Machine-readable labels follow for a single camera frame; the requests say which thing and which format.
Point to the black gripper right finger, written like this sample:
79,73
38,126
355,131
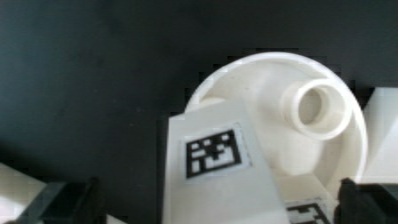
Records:
369,203

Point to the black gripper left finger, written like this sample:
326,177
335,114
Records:
69,204

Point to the white round stool seat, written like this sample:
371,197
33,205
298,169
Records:
305,111

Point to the white stool leg with tag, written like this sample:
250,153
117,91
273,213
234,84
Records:
309,200

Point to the white block at left edge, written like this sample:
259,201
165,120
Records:
21,188

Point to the white obstacle fence wall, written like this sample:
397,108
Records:
381,129

